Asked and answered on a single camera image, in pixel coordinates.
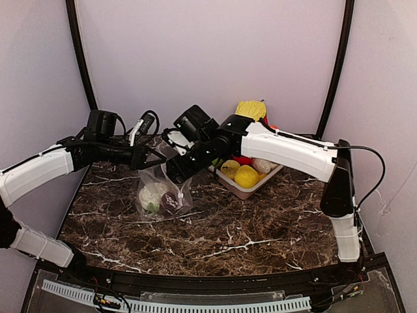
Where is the clear dotted zip top bag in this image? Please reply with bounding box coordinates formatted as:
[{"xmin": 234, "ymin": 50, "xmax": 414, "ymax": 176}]
[{"xmin": 135, "ymin": 140, "xmax": 195, "ymax": 223}]

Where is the dark red cabbage toy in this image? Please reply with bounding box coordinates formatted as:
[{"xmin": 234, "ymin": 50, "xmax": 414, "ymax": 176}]
[{"xmin": 159, "ymin": 192, "xmax": 179, "ymax": 218}]

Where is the white cauliflower toy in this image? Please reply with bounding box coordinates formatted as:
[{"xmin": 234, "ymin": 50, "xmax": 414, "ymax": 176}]
[{"xmin": 138, "ymin": 183, "xmax": 169, "ymax": 213}]

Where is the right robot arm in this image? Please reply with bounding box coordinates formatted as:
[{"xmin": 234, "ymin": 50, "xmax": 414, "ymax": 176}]
[{"xmin": 162, "ymin": 105, "xmax": 362, "ymax": 263}]

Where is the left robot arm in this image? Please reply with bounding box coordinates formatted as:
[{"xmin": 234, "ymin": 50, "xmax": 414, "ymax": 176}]
[{"xmin": 1, "ymin": 110, "xmax": 166, "ymax": 268}]

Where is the pink plastic food tray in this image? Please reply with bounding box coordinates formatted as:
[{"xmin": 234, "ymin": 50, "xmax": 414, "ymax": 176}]
[{"xmin": 208, "ymin": 165, "xmax": 283, "ymax": 200}]

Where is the green chayote toy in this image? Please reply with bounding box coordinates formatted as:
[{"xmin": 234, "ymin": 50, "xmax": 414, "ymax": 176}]
[{"xmin": 212, "ymin": 158, "xmax": 223, "ymax": 167}]

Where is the pale yellow cabbage toy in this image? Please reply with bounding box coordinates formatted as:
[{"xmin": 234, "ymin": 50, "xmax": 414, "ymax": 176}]
[{"xmin": 220, "ymin": 160, "xmax": 240, "ymax": 181}]

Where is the red apple toy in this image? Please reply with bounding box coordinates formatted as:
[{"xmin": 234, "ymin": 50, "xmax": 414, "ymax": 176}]
[{"xmin": 232, "ymin": 156, "xmax": 253, "ymax": 166}]

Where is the yellow lemon toy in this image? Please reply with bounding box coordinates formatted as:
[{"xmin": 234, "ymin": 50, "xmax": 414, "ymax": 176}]
[{"xmin": 234, "ymin": 165, "xmax": 259, "ymax": 188}]

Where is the white garlic toy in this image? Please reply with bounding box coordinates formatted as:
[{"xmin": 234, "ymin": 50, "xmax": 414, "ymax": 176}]
[{"xmin": 252, "ymin": 158, "xmax": 271, "ymax": 174}]

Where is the napa cabbage toy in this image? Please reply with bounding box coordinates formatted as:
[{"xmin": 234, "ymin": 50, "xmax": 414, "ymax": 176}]
[{"xmin": 235, "ymin": 100, "xmax": 267, "ymax": 121}]

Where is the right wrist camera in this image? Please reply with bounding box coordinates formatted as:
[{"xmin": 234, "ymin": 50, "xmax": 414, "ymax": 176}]
[{"xmin": 162, "ymin": 128, "xmax": 194, "ymax": 156}]

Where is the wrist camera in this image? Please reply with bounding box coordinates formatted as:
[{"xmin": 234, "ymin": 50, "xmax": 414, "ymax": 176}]
[
  {"xmin": 124, "ymin": 110, "xmax": 160, "ymax": 147},
  {"xmin": 162, "ymin": 128, "xmax": 194, "ymax": 156}
]

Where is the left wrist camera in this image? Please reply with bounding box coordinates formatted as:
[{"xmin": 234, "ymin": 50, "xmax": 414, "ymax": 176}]
[{"xmin": 124, "ymin": 110, "xmax": 160, "ymax": 147}]

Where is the black curved front rail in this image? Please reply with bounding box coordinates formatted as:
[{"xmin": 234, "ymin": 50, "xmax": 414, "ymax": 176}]
[{"xmin": 50, "ymin": 263, "xmax": 368, "ymax": 295}]

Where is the left black frame post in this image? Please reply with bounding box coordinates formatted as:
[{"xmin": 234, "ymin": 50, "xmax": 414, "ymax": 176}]
[{"xmin": 65, "ymin": 0, "xmax": 98, "ymax": 110}]

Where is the black frame post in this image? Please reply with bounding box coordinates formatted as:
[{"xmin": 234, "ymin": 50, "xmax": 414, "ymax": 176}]
[
  {"xmin": 65, "ymin": 0, "xmax": 98, "ymax": 110},
  {"xmin": 315, "ymin": 0, "xmax": 355, "ymax": 139}
]

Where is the white slotted cable duct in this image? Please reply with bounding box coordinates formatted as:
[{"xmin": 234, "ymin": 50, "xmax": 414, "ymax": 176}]
[{"xmin": 42, "ymin": 279, "xmax": 311, "ymax": 312}]

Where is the right black frame post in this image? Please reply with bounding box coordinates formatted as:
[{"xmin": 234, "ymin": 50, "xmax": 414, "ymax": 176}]
[{"xmin": 315, "ymin": 0, "xmax": 355, "ymax": 139}]

